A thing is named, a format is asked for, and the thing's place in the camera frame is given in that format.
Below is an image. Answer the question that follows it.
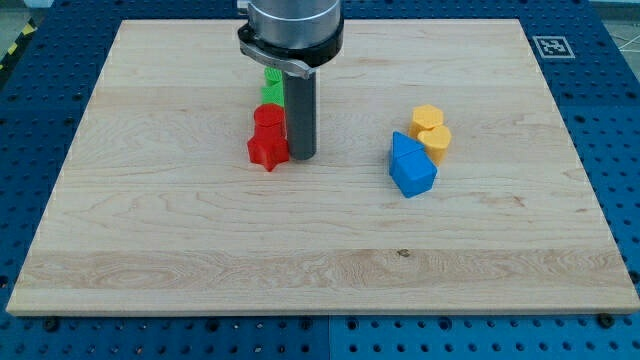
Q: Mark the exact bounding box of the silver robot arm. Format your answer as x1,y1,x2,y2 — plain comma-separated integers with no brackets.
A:
236,0,344,80

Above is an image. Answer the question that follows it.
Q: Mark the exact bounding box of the red star block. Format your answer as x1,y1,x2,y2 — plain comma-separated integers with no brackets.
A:
247,126,290,172

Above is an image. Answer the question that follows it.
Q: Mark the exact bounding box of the blue triangle block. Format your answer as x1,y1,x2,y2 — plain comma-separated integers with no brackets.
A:
389,131,424,175

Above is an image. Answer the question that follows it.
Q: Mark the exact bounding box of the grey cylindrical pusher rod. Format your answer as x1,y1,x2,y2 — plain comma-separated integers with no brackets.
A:
283,73,317,160

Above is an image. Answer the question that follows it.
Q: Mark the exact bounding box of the blue cube block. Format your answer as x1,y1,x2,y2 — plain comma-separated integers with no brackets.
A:
390,151,438,198

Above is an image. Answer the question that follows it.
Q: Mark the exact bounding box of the green block front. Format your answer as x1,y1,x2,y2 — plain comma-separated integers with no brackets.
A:
261,82,284,107

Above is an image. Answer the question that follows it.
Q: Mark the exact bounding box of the green block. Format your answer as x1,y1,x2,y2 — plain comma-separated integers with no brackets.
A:
261,82,284,107
263,67,283,86

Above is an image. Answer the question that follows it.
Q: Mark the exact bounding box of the green block rear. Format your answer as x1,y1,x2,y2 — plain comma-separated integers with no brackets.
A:
263,67,283,86

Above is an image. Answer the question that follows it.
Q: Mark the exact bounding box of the yellow hexagon block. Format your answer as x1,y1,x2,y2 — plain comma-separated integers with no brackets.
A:
408,104,444,139

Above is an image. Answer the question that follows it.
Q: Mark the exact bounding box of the yellow heart block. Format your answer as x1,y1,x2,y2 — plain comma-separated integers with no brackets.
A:
417,125,452,166

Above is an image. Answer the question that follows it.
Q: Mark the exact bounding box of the wooden board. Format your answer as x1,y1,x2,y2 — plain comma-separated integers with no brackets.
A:
7,19,639,316

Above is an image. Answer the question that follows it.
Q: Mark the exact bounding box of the white fiducial marker tag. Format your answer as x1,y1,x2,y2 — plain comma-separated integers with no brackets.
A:
532,35,575,59

